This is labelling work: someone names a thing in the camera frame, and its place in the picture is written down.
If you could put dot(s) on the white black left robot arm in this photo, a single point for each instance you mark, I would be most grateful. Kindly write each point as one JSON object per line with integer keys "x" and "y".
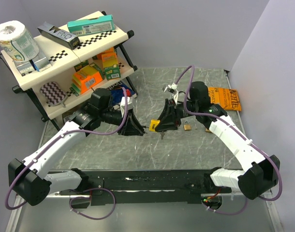
{"x": 31, "y": 178}

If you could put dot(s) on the upright orange green box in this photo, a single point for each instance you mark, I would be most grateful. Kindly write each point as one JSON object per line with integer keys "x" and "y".
{"x": 110, "y": 66}

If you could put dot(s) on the silver blue small box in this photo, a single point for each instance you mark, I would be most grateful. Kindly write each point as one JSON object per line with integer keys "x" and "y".
{"x": 41, "y": 62}

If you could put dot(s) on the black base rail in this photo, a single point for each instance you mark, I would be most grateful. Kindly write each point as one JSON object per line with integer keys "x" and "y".
{"x": 146, "y": 186}

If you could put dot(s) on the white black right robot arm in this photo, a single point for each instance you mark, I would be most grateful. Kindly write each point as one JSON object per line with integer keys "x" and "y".
{"x": 258, "y": 174}

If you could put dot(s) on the dark grey long box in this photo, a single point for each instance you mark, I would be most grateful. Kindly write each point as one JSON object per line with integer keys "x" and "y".
{"x": 59, "y": 36}

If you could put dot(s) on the orange green sponge pack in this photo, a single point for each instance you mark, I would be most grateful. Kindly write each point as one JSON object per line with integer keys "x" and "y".
{"x": 86, "y": 78}

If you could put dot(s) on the yellow padlock with keys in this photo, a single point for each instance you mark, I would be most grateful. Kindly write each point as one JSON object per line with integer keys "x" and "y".
{"x": 153, "y": 125}

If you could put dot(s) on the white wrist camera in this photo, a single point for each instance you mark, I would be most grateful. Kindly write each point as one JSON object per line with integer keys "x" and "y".
{"x": 173, "y": 90}
{"x": 126, "y": 103}

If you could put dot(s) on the orange Kettle chip bag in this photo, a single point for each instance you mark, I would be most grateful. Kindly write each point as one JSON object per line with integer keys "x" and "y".
{"x": 228, "y": 99}

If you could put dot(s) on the teal toothpaste box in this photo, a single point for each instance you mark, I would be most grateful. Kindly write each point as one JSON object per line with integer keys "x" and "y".
{"x": 96, "y": 25}

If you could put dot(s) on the brown cardboard box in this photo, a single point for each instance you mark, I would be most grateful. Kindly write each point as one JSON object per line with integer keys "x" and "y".
{"x": 65, "y": 117}

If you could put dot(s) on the blue Doritos chip bag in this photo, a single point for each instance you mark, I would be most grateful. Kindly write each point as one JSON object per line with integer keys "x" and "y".
{"x": 117, "y": 92}

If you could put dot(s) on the cream three-tier shelf rack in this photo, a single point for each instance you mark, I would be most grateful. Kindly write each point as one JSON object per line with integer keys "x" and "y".
{"x": 62, "y": 61}

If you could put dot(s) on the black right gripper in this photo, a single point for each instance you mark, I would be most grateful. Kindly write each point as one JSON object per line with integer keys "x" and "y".
{"x": 167, "y": 123}

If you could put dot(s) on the toilet paper roll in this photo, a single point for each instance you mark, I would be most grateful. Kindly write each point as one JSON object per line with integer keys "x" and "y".
{"x": 17, "y": 41}

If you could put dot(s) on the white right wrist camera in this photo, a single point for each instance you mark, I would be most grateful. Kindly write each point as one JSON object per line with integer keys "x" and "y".
{"x": 173, "y": 90}

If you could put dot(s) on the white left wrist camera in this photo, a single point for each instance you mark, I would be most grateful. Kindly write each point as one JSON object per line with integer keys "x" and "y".
{"x": 126, "y": 103}

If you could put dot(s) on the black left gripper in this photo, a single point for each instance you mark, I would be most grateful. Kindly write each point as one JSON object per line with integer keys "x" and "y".
{"x": 133, "y": 127}

